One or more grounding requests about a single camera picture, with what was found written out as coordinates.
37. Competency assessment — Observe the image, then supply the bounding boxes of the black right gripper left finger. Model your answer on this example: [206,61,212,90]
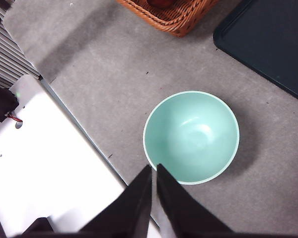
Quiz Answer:
[76,165,152,238]

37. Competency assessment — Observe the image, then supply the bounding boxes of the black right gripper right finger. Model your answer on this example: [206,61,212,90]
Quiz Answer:
[156,163,298,238]

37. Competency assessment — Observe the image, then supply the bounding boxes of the teal ceramic bowl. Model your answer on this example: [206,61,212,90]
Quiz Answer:
[143,90,240,185]

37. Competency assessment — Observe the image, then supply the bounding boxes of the dark green rectangular tray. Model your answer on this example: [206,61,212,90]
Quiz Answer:
[213,0,298,105]

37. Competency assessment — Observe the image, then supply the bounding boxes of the brown wicker basket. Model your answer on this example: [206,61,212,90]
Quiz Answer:
[115,0,222,38]

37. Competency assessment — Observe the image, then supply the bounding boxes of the black device with red wire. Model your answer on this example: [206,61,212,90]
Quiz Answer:
[0,83,23,123]

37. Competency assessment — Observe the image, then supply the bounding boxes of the ribbed grey aluminium rail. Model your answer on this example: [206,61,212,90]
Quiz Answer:
[0,24,43,87]

